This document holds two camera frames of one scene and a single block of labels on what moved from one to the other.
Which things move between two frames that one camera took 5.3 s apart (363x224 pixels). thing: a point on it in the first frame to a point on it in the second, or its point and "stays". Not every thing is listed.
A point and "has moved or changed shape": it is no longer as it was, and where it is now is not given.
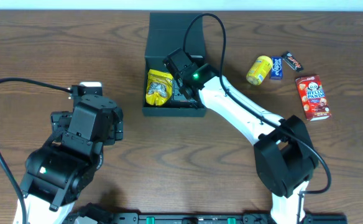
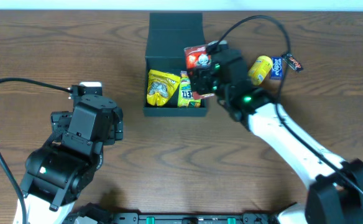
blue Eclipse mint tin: x=276 y=70 stays
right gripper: x=185 y=83 to x=202 y=80
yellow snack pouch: x=158 y=88 stays
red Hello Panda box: x=313 y=98 has moved or changed shape
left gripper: x=56 y=118 stays
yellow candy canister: x=259 y=70 stays
